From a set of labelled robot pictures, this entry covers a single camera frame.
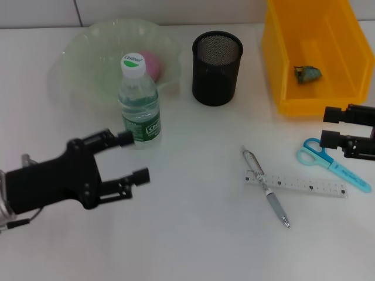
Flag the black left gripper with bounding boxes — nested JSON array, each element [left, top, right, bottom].
[[5, 128, 152, 217]]

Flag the blue safety scissors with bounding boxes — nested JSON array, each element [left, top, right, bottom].
[[296, 138, 372, 194]]

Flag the small teal rock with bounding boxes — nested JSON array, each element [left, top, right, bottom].
[[293, 64, 322, 85]]

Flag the water bottle green label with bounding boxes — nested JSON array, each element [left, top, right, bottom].
[[117, 52, 163, 150]]

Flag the transparent plastic ruler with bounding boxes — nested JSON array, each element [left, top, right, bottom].
[[243, 169, 349, 200]]

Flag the pink peach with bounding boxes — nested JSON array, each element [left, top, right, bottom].
[[138, 50, 162, 83]]

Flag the grey grip ballpoint pen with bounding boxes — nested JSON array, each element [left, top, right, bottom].
[[241, 145, 291, 229]]

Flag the translucent green fruit plate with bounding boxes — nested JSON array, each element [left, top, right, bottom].
[[47, 18, 183, 118]]

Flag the black mesh pen holder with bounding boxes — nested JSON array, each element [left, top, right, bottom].
[[191, 30, 244, 107]]

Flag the yellow plastic storage bin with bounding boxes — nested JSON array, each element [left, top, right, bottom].
[[261, 0, 375, 118]]

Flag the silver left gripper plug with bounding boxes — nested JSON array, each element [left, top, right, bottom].
[[21, 153, 38, 168]]

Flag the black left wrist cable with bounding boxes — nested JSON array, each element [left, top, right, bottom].
[[0, 206, 45, 234]]

